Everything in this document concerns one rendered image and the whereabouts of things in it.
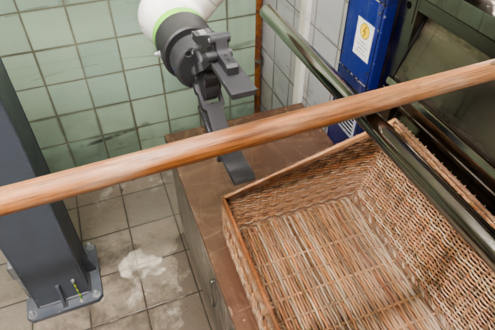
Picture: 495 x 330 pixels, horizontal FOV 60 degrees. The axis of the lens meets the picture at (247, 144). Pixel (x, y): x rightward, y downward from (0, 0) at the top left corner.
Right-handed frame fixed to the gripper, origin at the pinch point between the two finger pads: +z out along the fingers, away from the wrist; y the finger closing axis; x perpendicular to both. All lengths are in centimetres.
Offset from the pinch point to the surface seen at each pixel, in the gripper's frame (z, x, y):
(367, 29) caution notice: -46, -53, 18
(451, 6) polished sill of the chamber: -25, -55, 3
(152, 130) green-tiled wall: -125, -3, 97
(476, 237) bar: 21.3, -17.2, 2.2
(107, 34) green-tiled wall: -125, 7, 46
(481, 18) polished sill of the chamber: -17, -55, 2
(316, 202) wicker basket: -29, -33, 58
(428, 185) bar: 13.7, -17.4, 2.1
